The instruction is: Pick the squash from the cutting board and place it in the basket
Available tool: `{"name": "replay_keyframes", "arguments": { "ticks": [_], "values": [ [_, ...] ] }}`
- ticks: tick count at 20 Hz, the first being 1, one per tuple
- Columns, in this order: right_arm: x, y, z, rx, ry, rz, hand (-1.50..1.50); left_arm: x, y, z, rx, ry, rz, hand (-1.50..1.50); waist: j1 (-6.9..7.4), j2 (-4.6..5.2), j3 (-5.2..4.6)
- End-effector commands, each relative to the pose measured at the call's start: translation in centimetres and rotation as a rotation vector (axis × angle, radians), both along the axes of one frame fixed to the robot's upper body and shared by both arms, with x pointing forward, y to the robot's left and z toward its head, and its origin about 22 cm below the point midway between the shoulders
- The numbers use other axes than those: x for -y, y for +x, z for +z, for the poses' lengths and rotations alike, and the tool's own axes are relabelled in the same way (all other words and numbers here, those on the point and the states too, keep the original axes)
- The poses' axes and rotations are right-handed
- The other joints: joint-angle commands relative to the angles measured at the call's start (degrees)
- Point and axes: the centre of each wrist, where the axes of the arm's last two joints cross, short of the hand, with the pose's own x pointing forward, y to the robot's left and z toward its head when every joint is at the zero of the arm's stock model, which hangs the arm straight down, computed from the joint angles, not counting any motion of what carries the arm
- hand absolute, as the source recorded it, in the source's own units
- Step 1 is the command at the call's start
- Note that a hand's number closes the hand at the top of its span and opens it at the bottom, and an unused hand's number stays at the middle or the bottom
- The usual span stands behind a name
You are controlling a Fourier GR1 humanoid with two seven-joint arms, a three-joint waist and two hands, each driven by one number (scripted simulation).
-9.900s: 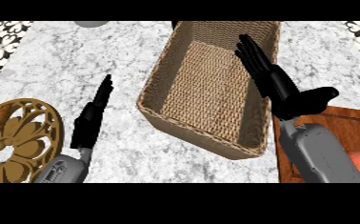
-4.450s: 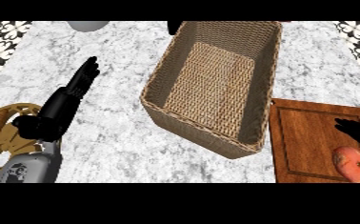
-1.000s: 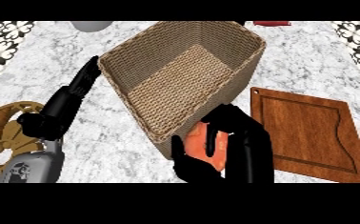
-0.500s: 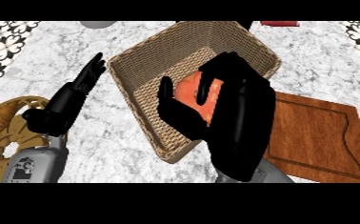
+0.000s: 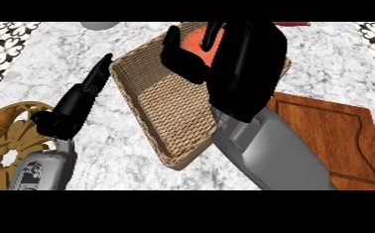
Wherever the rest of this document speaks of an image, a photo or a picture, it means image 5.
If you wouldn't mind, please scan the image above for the tan wicker basket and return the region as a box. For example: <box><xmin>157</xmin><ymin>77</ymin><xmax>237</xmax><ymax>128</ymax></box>
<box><xmin>108</xmin><ymin>21</ymin><xmax>293</xmax><ymax>172</ymax></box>

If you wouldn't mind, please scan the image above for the black white patterned cloth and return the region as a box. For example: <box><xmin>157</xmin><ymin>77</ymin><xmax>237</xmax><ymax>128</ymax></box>
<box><xmin>0</xmin><ymin>21</ymin><xmax>43</xmax><ymax>81</ymax></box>
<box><xmin>355</xmin><ymin>21</ymin><xmax>375</xmax><ymax>58</ymax></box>

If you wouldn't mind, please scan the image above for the brown wooden cutting board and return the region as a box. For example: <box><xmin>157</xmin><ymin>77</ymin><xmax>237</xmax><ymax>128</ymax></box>
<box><xmin>266</xmin><ymin>91</ymin><xmax>375</xmax><ymax>191</ymax></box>

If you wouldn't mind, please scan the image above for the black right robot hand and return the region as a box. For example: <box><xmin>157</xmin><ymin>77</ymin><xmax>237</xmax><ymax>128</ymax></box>
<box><xmin>160</xmin><ymin>21</ymin><xmax>288</xmax><ymax>124</ymax></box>

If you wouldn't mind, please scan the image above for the grey round object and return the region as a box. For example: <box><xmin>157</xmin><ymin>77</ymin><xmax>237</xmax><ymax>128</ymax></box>
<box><xmin>80</xmin><ymin>21</ymin><xmax>120</xmax><ymax>32</ymax></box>

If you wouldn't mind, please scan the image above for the orange squash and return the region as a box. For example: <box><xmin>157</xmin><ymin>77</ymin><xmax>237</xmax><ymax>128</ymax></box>
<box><xmin>181</xmin><ymin>27</ymin><xmax>228</xmax><ymax>68</ymax></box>

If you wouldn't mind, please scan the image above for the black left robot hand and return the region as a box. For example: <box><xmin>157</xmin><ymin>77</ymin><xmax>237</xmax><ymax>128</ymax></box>
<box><xmin>30</xmin><ymin>53</ymin><xmax>114</xmax><ymax>142</ymax></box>

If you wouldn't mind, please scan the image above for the red flat object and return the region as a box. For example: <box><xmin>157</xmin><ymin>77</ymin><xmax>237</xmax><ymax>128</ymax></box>
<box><xmin>272</xmin><ymin>21</ymin><xmax>312</xmax><ymax>28</ymax></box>

